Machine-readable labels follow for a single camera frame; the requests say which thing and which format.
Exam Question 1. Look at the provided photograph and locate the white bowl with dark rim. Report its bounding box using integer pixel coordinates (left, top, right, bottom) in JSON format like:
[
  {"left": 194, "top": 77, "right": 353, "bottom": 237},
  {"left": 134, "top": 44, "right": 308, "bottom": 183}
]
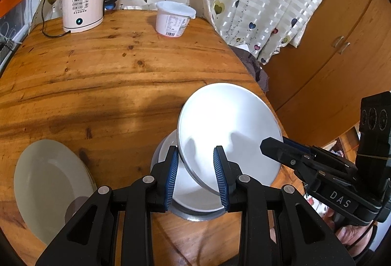
[{"left": 150, "top": 130, "right": 227, "bottom": 213}]

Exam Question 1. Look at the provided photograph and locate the white shallow bowl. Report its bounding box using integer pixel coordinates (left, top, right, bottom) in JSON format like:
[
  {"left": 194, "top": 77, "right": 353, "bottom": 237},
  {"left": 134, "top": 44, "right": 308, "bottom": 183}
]
[{"left": 177, "top": 83, "right": 282, "bottom": 194}]

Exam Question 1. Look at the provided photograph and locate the plain beige plate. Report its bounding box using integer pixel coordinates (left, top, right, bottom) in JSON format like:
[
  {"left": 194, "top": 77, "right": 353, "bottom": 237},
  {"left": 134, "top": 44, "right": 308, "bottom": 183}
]
[{"left": 14, "top": 140, "right": 97, "bottom": 245}]

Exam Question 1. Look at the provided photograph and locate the stainless steel bowl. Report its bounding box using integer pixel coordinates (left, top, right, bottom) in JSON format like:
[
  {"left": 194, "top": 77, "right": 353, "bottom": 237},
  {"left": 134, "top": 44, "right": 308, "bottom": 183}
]
[{"left": 169, "top": 202, "right": 226, "bottom": 222}]

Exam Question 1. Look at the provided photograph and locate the person's right hand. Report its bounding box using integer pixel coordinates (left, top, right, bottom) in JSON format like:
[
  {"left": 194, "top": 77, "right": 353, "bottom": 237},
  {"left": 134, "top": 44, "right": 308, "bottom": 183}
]
[{"left": 323, "top": 208, "right": 373, "bottom": 257}]

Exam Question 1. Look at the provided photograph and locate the brown checked cloth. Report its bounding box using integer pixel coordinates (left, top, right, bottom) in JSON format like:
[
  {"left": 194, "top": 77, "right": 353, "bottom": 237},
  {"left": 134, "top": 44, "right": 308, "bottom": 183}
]
[{"left": 230, "top": 46, "right": 269, "bottom": 93}]

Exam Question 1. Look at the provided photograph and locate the wooden cabinet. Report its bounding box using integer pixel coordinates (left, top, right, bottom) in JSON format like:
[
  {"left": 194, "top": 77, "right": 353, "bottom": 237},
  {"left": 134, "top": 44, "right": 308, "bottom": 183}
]
[{"left": 265, "top": 0, "right": 390, "bottom": 146}]

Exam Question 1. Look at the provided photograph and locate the white yogurt tub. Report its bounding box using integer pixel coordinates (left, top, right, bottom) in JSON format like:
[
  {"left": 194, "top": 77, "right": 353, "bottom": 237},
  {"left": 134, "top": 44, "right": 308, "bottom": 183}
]
[{"left": 155, "top": 1, "right": 196, "bottom": 38}]

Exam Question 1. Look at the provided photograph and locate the striped grey white tray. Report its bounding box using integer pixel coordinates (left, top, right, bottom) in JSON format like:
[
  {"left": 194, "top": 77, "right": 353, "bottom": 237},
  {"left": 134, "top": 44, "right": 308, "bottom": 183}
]
[{"left": 0, "top": 35, "right": 18, "bottom": 69}]

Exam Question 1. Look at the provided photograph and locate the orange lidded clear box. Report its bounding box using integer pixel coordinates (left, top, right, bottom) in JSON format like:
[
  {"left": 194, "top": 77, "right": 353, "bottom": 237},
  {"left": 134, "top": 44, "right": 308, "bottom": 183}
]
[{"left": 1, "top": 0, "right": 40, "bottom": 44}]

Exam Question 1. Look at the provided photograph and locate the black kettle power cable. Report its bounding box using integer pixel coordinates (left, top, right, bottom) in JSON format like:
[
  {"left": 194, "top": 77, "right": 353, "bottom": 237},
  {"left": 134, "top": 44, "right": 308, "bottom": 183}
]
[{"left": 41, "top": 0, "right": 73, "bottom": 39}]

